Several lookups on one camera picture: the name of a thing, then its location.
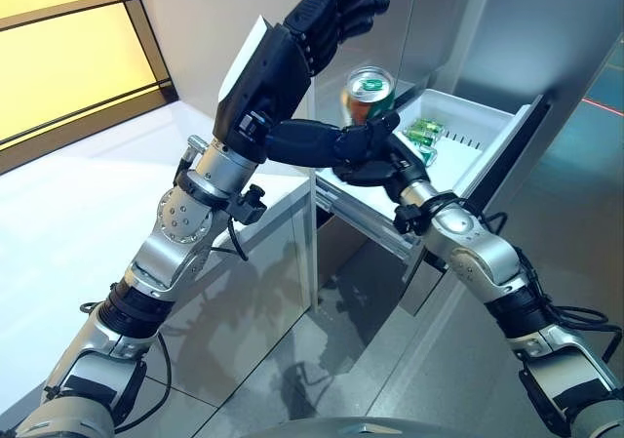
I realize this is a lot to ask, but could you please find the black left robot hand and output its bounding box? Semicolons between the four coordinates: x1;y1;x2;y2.
213;0;402;169

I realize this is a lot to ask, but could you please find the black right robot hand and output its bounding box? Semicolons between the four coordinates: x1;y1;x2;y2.
332;138;435;205

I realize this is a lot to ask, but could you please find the white fridge drawer dark front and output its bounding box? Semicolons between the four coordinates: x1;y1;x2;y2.
314;88;560;271

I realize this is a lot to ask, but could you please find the tall green drink can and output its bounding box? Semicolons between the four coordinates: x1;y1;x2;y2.
340;66;397;127

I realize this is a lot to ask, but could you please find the steel fridge drawer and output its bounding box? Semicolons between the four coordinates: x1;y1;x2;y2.
399;257;469;317

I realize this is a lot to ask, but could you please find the stainless steel fridge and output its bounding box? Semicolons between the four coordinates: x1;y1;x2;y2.
309;0;624;317

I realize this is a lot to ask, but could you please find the white counter cabinet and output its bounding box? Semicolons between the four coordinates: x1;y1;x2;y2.
0;99;313;410

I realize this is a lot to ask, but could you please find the grey robot torso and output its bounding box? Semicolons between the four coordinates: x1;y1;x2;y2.
292;416;542;438

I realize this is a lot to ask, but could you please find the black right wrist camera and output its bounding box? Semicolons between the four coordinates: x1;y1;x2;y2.
393;203;425;237

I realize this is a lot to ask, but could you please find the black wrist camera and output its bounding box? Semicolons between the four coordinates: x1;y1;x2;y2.
228;183;268;224
393;203;425;237

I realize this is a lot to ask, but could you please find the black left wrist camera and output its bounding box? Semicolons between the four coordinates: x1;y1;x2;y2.
228;183;268;224

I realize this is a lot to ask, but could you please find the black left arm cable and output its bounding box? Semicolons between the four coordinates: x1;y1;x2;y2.
77;222;251;432

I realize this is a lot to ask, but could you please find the lit window black frame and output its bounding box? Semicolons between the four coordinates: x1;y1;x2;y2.
0;0;179;176

